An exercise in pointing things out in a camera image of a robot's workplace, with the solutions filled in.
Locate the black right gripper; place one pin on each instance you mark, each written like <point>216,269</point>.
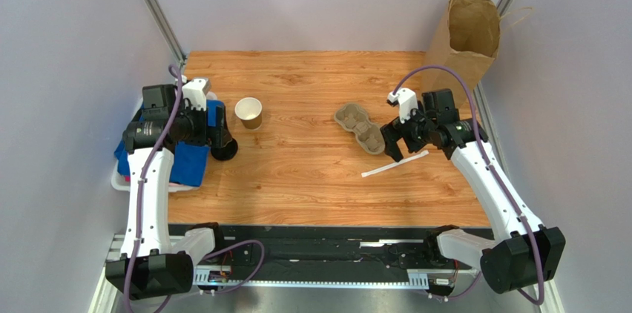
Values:
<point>400,133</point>

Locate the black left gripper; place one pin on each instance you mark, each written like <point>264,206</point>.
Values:
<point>219,135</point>

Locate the black plastic cup lid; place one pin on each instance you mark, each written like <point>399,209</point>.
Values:
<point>227,152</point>

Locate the brown paper coffee cup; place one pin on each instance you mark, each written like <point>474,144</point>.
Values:
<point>249,111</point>

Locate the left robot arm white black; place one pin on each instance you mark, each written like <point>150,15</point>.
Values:
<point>168,141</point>

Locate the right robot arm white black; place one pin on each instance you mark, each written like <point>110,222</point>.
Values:
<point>523,251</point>

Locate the white paper wrapped straw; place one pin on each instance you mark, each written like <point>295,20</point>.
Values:
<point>395,164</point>

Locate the blue folded cloth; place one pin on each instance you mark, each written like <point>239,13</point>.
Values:
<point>188,168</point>

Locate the grey pulp cup carrier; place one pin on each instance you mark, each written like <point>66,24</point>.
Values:
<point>355,119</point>

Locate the brown paper bag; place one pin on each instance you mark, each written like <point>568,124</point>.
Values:
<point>468,36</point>

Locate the white plastic basket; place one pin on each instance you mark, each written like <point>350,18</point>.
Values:
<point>187,173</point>

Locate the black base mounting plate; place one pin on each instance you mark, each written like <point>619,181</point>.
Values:
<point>326,255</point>

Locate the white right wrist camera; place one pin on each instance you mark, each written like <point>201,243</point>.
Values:
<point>406,101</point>

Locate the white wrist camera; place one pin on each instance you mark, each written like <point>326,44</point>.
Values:
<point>194,92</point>
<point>406,101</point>

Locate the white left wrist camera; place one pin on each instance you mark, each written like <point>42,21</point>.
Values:
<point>194,92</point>

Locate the aluminium frame rail front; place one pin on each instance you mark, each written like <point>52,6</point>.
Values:
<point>214,291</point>

